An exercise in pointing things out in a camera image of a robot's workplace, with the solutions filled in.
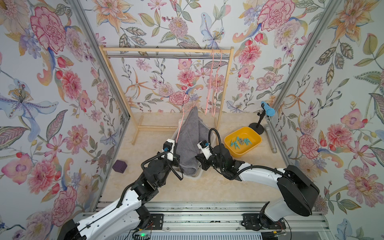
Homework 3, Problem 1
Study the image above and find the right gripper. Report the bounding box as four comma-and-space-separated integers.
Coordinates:
195, 152, 227, 172

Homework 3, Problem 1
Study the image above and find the grey terry towel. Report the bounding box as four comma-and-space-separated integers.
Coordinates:
176, 107, 210, 176

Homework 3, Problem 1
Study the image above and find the pink wire hanger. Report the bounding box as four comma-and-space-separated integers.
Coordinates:
175, 94, 188, 143
212, 50, 223, 117
205, 48, 215, 115

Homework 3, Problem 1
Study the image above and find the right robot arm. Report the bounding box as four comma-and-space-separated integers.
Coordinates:
196, 137, 320, 223

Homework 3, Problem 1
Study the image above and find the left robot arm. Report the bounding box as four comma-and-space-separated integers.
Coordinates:
58, 152, 182, 240

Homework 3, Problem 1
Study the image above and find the white perforated plastic basket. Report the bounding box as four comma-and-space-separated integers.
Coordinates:
171, 119, 217, 179

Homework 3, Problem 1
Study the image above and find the yellow plastic bin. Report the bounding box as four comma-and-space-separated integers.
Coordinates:
224, 127, 262, 158

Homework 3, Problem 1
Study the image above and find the wooden clothes rack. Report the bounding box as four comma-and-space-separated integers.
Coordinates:
100, 47, 235, 144

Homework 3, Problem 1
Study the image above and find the purple cube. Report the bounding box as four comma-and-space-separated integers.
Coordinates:
112, 160, 128, 174

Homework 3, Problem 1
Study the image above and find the silver metal cylinder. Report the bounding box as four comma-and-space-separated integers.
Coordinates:
265, 125, 278, 154

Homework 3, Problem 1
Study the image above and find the black stand blue knob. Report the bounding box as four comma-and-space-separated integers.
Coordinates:
249, 101, 276, 135

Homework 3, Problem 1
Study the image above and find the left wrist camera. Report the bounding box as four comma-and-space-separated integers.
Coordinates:
163, 139, 175, 162

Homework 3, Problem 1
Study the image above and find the metal linear rail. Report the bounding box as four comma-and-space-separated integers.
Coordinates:
83, 201, 334, 240

